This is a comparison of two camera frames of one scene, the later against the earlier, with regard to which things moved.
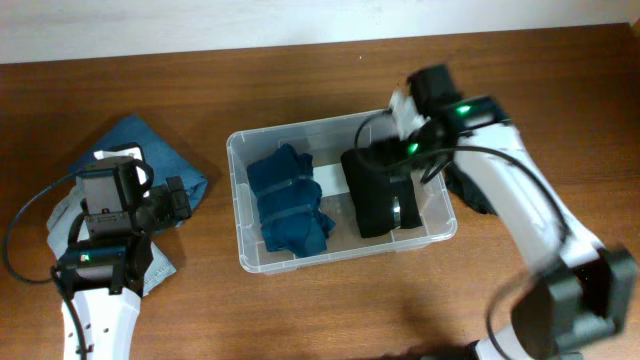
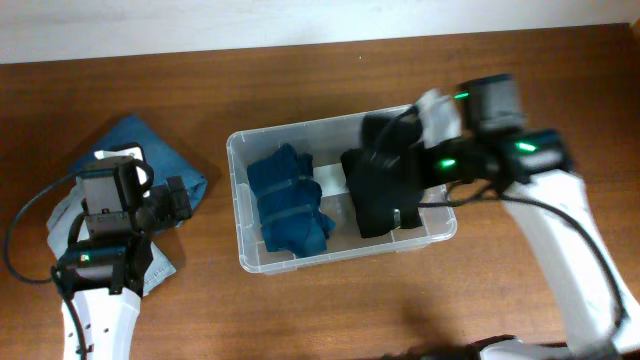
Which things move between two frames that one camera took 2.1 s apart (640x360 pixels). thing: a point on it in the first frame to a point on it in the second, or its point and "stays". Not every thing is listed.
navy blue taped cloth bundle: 289,203 stays
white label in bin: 332,179 stays
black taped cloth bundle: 460,184 to 386,137
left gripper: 170,201 stays
